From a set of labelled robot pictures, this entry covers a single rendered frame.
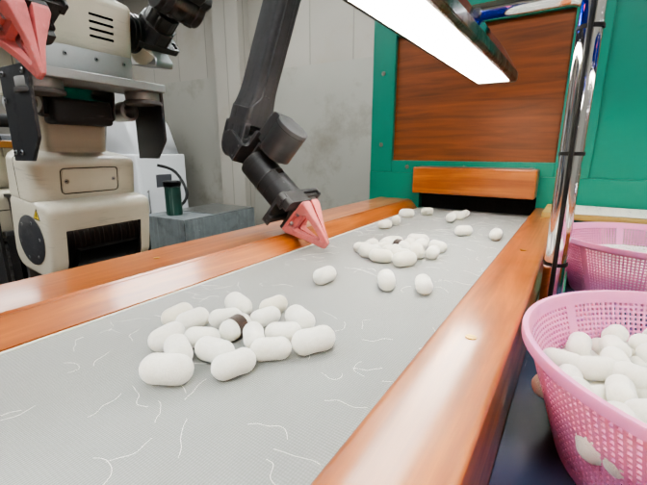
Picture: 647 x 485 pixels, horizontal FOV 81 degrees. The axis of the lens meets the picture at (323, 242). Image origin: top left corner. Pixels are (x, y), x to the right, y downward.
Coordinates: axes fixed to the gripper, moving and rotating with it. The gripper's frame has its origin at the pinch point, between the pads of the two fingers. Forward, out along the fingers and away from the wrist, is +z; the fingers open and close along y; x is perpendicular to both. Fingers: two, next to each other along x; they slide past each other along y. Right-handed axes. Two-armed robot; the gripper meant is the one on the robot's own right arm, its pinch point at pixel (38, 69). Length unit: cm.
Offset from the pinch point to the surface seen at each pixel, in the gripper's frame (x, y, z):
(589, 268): -42, 43, 51
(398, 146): -9, 86, 14
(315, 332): -24.0, -1.1, 38.7
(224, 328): -17.0, -3.6, 35.7
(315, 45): 77, 268, -123
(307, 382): -24.5, -4.7, 41.2
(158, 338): -14.0, -7.6, 34.2
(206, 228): 195, 191, -19
